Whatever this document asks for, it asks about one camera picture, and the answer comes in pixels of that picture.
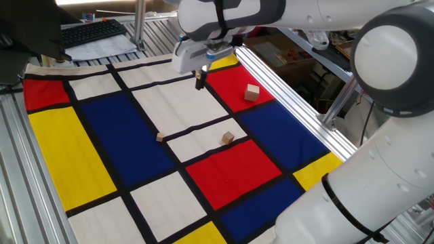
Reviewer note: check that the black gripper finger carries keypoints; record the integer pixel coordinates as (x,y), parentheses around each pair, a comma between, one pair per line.
(198,81)
(204,76)

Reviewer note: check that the medium wooden block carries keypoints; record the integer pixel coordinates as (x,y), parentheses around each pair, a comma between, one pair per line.
(228,138)

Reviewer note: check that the brown cardboard box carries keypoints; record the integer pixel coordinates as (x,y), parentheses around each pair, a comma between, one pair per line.
(268,47)

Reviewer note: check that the large wooden block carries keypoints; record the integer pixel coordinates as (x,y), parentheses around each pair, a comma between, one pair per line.
(251,93)

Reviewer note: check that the clear plastic bag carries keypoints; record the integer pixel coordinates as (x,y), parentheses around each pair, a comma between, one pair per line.
(315,38)

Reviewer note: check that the white paper sheets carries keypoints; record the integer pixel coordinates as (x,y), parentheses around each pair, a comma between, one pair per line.
(105,47)

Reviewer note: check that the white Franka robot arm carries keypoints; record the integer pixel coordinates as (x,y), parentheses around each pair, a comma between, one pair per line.
(390,189)

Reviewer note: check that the aluminium table edge rail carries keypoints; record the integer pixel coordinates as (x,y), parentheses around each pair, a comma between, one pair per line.
(291,105)

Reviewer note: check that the black monitor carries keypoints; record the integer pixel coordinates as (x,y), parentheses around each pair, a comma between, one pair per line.
(30,23)

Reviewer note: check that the Mondrian pattern cloth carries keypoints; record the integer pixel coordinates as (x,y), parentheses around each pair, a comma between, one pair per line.
(125,135)

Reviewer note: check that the small blue red bottle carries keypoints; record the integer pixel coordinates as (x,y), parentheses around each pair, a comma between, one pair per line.
(89,17)

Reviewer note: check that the slanted aluminium post with bracket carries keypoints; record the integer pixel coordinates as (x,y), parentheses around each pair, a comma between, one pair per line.
(339,101)

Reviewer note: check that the black keyboard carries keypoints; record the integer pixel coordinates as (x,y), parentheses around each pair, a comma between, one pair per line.
(91,32)

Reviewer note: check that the small wooden block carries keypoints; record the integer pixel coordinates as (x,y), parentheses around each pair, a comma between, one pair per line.
(159,137)

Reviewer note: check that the upright aluminium post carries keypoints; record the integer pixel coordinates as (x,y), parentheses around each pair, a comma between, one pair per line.
(139,23)

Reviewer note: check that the silver blue wrist camera module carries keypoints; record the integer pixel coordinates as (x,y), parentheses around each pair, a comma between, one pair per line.
(218,53)

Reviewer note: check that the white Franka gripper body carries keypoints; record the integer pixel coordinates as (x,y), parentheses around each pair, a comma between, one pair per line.
(186,57)

